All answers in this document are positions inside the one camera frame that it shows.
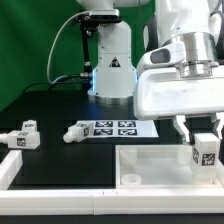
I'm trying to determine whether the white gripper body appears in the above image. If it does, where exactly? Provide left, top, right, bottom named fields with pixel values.
left=134, top=66, right=224, bottom=120

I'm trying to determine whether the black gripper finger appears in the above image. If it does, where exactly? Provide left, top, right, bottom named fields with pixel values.
left=211, top=112, right=224, bottom=139
left=173, top=115, right=190, bottom=145

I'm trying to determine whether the white square table top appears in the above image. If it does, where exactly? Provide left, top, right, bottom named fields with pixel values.
left=116, top=145, right=224, bottom=194

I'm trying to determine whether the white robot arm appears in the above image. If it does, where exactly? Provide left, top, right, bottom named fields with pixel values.
left=77, top=0, right=224, bottom=141

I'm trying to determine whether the fiducial marker sheet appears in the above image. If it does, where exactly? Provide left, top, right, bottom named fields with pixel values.
left=78, top=120, right=158, bottom=138

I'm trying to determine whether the white U-shaped obstacle fence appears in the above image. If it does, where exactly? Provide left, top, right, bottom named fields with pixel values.
left=0, top=150, right=224, bottom=215

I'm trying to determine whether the green backdrop curtain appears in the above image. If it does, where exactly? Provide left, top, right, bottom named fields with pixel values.
left=0, top=0, right=224, bottom=113

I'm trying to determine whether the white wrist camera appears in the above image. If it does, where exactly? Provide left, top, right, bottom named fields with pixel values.
left=137, top=42, right=186, bottom=75

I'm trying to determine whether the black base cable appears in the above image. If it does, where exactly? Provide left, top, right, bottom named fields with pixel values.
left=22, top=73, right=92, bottom=94

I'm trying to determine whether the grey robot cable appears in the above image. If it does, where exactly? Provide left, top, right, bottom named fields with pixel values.
left=46, top=9, right=92, bottom=85

